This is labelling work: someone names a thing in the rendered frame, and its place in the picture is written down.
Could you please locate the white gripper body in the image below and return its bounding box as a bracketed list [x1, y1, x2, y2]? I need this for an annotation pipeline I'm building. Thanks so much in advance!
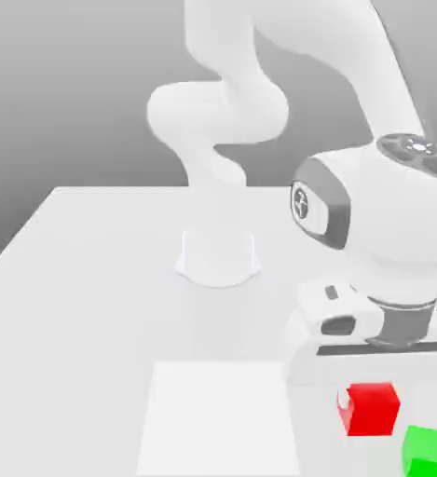
[287, 334, 437, 387]

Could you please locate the small red cube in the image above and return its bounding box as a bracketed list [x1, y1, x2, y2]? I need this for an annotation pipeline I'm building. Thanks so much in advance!
[346, 381, 402, 438]

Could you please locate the small green cube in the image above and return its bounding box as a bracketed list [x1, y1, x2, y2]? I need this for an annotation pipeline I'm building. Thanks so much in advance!
[400, 424, 437, 477]

